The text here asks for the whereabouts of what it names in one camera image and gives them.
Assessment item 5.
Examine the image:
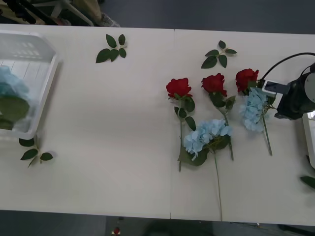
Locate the shallow white plastic box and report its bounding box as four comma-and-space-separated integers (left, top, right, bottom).
301, 112, 315, 170
0, 30, 61, 140

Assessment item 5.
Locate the pale blue flower green stem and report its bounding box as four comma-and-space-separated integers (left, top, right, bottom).
177, 119, 234, 221
239, 88, 278, 131
0, 65, 32, 131

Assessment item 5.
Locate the white metal frame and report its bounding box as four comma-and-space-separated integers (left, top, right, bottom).
56, 0, 95, 27

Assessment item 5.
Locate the black tripod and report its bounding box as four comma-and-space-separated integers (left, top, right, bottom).
0, 0, 61, 25

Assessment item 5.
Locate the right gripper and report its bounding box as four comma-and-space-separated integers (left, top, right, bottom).
274, 92, 307, 121

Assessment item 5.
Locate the green leaf twig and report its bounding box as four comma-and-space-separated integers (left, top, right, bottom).
200, 40, 238, 69
299, 175, 315, 190
18, 137, 54, 169
95, 33, 128, 64

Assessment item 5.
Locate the person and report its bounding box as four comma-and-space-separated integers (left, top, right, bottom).
83, 0, 121, 28

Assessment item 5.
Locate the red rose with green stem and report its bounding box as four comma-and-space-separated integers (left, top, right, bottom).
201, 72, 236, 162
235, 68, 273, 156
165, 77, 197, 172

